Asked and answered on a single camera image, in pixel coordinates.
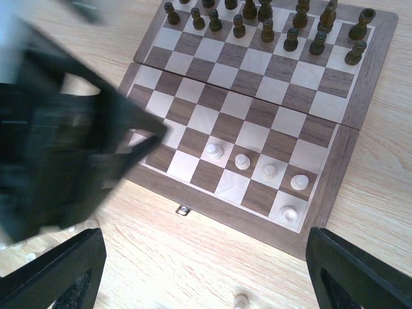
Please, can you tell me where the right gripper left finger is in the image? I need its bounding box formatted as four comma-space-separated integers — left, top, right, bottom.
1, 228, 106, 308

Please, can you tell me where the dark bishop left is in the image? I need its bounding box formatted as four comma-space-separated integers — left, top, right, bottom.
292, 0, 310, 29

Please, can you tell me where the dark rook left corner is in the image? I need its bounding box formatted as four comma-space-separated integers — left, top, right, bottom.
348, 8, 376, 41

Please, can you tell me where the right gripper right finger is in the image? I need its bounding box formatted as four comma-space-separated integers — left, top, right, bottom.
306, 227, 411, 308

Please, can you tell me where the dark knight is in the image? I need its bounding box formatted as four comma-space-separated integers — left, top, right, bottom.
201, 0, 215, 8
317, 0, 338, 33

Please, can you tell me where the wooden chess board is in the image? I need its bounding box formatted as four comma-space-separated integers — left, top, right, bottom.
123, 1, 398, 258

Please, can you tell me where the dark bishop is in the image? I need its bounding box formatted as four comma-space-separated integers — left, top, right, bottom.
224, 0, 238, 10
292, 0, 310, 29

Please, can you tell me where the light rook piece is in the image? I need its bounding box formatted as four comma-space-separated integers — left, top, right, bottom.
279, 205, 299, 224

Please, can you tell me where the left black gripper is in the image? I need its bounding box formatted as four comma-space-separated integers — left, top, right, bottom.
1, 19, 167, 243

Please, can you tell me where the dark bishop right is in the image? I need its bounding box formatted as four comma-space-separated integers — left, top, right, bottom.
224, 0, 238, 10

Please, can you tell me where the dark pawn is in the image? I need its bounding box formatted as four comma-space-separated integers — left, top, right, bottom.
309, 32, 327, 56
344, 41, 367, 66
209, 9, 223, 32
191, 7, 205, 31
261, 18, 274, 43
283, 28, 299, 52
233, 14, 246, 39

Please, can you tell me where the light pawn piece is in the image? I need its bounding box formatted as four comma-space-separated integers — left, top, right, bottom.
234, 153, 250, 171
262, 164, 277, 180
290, 174, 310, 191
205, 143, 223, 161

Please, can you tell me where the dark knight right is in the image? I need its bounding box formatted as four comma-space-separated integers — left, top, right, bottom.
201, 0, 215, 8

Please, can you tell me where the dark king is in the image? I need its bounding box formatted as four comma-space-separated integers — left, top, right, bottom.
242, 0, 258, 20

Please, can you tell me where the dark queen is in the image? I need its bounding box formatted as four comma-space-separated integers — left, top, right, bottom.
258, 0, 273, 23

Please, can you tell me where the light chess piece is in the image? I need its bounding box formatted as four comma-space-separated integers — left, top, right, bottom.
233, 294, 250, 309
26, 252, 36, 262

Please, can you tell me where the dark knight left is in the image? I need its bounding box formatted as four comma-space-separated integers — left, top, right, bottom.
317, 0, 338, 33

